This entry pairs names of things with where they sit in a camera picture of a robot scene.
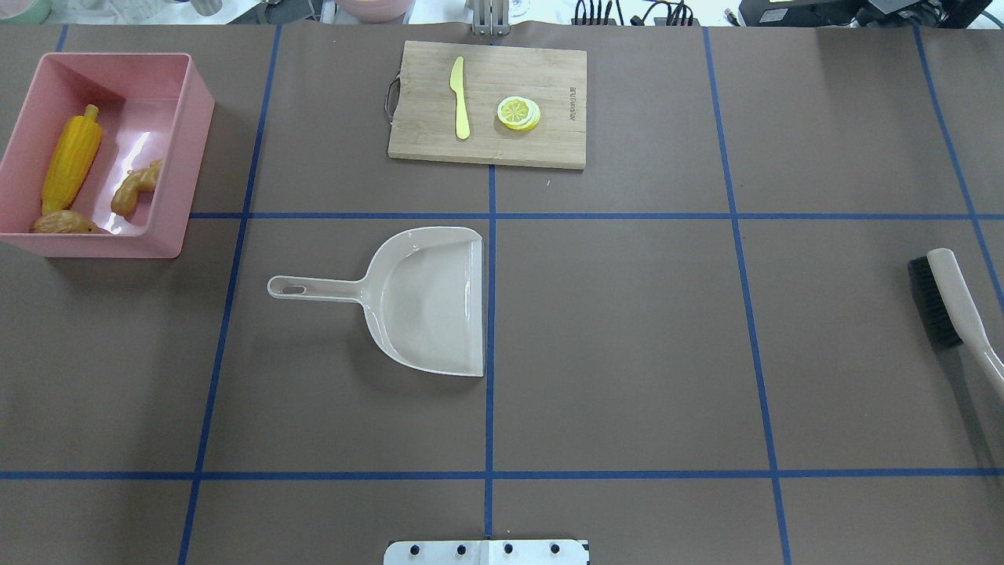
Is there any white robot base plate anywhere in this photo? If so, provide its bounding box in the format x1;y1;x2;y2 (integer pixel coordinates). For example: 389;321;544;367
383;539;591;564

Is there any yellow plastic knife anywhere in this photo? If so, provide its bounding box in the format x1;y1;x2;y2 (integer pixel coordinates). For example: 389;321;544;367
449;55;471;140

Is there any brown toy potato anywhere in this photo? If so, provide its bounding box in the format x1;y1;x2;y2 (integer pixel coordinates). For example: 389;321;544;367
30;209;104;235

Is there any beige plastic dustpan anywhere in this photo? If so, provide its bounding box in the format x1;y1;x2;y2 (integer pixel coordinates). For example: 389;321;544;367
267;226;486;377

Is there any beige brush with black bristles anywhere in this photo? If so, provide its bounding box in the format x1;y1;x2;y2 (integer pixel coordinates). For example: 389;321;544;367
907;247;1003;399

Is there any yellow toy lemon slice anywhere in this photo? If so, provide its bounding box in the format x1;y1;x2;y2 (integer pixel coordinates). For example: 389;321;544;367
496;96;542;131

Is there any yellow toy corn cob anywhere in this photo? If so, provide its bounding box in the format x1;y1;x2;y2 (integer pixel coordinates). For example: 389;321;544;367
41;104;103;215

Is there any pink bowl with clear pieces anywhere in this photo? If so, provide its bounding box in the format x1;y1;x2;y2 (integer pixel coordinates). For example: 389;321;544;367
336;0;415;23

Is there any tan toy ginger root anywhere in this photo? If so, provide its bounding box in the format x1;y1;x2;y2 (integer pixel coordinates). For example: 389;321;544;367
110;159;164;216

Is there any bamboo cutting board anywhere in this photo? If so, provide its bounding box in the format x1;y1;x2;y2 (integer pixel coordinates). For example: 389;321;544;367
387;40;587;170

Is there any pink plastic bin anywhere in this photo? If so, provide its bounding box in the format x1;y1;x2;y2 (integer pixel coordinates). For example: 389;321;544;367
1;53;215;258

